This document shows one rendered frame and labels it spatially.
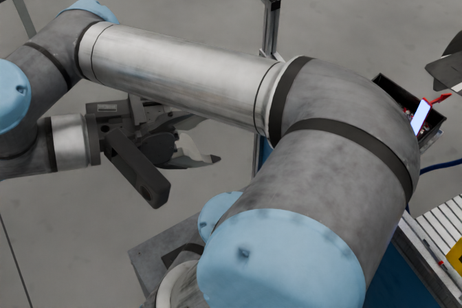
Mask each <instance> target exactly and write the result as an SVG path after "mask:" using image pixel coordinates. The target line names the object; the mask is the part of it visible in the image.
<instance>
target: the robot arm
mask: <svg viewBox="0 0 462 308"><path fill-rule="evenodd" d="M83 78H84V79H86V80H90V81H92V82H94V83H98V84H101V85H104V86H107V87H111V88H114V89H117V90H120V91H124V92H127V93H128V98H127V99H124V100H111V101H104V102H91V103H85V108H86V112H87V114H85V116H84V117H82V115H81V114H80V113H75V114H68V115H55V116H51V117H44V118H41V116H42V115H43V114H44V113H45V112H46V111H48V110H49V109H50V108H51V107H52V106H53V105H54V104H55V103H56V102H57V101H58V100H59V99H61V98H62V97H63V96H64V95H65V94H66V93H67V92H68V91H69V90H70V89H71V88H72V87H73V86H74V85H75V84H76V83H77V82H79V81H80V80H81V79H83ZM171 107H173V108H172V110H171ZM208 119H211V120H215V121H217V122H221V123H224V124H228V125H230V126H233V127H236V128H240V129H243V130H246V131H249V132H253V133H256V134H259V135H262V136H265V137H266V138H267V141H268V143H269V145H270V147H271V148H272V149H273V151H272V152H271V154H270V155H269V157H268V158H267V160H266V161H265V163H264V164H263V165H262V167H261V168H260V170H259V171H258V173H257V174H256V176H255V177H254V179H253V180H252V181H251V183H250V184H249V186H248V187H247V188H246V189H245V191H244V192H237V191H233V192H224V193H221V194H219V195H216V196H214V197H213V198H212V199H210V200H209V201H208V202H207V203H206V204H205V206H204V207H203V208H202V210H201V213H200V215H199V218H198V223H197V225H198V228H197V230H196V231H195V233H194V234H193V235H192V237H191V238H190V240H189V241H188V242H187V244H186V245H185V247H184V248H183V250H182V251H181V252H180V253H179V255H178V256H177V258H176V259H175V260H174V262H173V263H172V265H171V266H170V267H169V269H168V270H167V271H166V273H165V275H163V277H162V279H161V280H160V281H159V283H158V284H157V285H156V287H155V289H154V290H153V291H152V292H151V294H150V295H149V297H148V298H147V299H146V301H145V302H144V304H142V305H140V307H139V308H362V306H363V304H364V300H365V295H366V291H367V289H368V288H369V285H370V284H371V281H372V279H373V277H374V275H375V273H376V271H377V268H378V266H379V264H380V262H381V260H382V257H383V255H384V253H385V251H386V249H387V247H388V244H389V243H390V241H391V239H392V237H393V234H394V232H395V230H396V228H397V226H398V224H399V221H400V219H401V217H402V215H403V213H404V211H405V209H406V206H407V204H408V202H409V201H410V199H411V198H412V196H413V193H414V191H415V189H416V187H417V182H418V180H419V174H420V168H421V165H420V150H419V145H418V141H417V136H416V134H415V131H414V129H413V127H412V125H411V123H410V120H409V119H408V117H407V116H406V114H405V113H404V112H403V110H402V108H401V107H400V106H399V105H398V104H397V103H396V102H395V101H394V99H393V98H392V97H391V96H390V95H389V94H387V93H386V92H385V91H384V90H383V89H382V88H381V87H379V86H378V85H376V84H375V83H374V82H372V81H371V80H369V79H368V78H366V77H365V76H363V75H361V74H359V73H357V72H355V71H353V70H351V69H349V68H346V67H344V66H342V65H339V64H336V63H332V62H329V61H326V60H322V59H319V58H312V57H308V56H302V55H300V56H295V57H293V58H292V59H291V60H289V61H288V62H286V63H284V62H281V61H278V60H272V59H268V58H263V57H260V56H255V55H251V54H246V53H242V52H237V51H233V50H230V49H224V48H221V47H215V46H212V45H206V44H203V43H198V42H194V41H189V40H185V39H182V38H176V37H173V36H167V35H164V34H158V33H155V32H149V31H146V30H141V29H137V28H134V27H129V26H125V25H120V24H119V22H118V20H117V18H116V16H115V15H114V14H113V13H112V11H110V9H108V7H107V6H105V5H100V3H99V2H98V1H96V0H78V1H77V2H75V3H74V4H73V5H71V6H70V7H68V8H65V9H64V10H62V11H61V12H59V13H58V14H57V16H56V18H55V19H54V20H53V21H51V22H50V23H49V24H48V25H46V26H45V27H44V28H43V29H42V30H41V31H40V32H38V33H37V34H36V35H34V36H33V37H32V38H31V39H30V40H29V41H27V42H26V43H25V44H24V45H22V46H20V48H19V49H17V50H16V51H15V52H13V53H12V54H11V55H10V56H9V57H7V58H6V59H5V60H4V59H1V58H0V182H1V181H3V180H5V179H12V178H17V177H27V176H32V175H42V174H47V173H52V172H53V173H56V172H61V171H70V170H75V169H80V168H87V167H88V163H91V166H97V165H101V159H100V152H104V155H105V156H106V157H107V159H108V160H109V161H110V162H111V163H112V164H113V165H114V166H115V167H116V168H117V169H118V170H119V171H120V172H121V174H122V175H123V176H124V177H125V178H126V179H127V180H128V182H129V183H130V184H131V185H132V186H133V187H134V188H135V189H136V190H137V191H138V192H139V193H140V194H141V196H142V197H143V198H144V199H145V200H146V201H147V202H148V204H149V205H150V206H151V207H152V208H153V209H158V208H160V207H161V206H163V205H164V204H165V203H167V201H168V197H169V193H170V190H171V183H170V182H169V181H168V180H167V178H165V176H163V174H161V173H160V172H159V171H158V170H157V168H162V169H187V168H199V167H203V166H210V165H213V164H216V163H218V162H220V161H221V157H218V156H216V155H211V154H210V155H204V154H202V153H200V152H199V150H198V149H197V147H196V145H195V143H194V142H193V140H192V138H191V137H190V136H189V135H187V134H185V133H181V134H180V136H179V134H178V131H176V130H175V129H177V130H183V131H189V130H191V129H193V128H195V127H196V126H197V125H198V124H199V123H200V122H203V121H204V120H208ZM177 140H179V141H177ZM156 167H157V168H156Z"/></svg>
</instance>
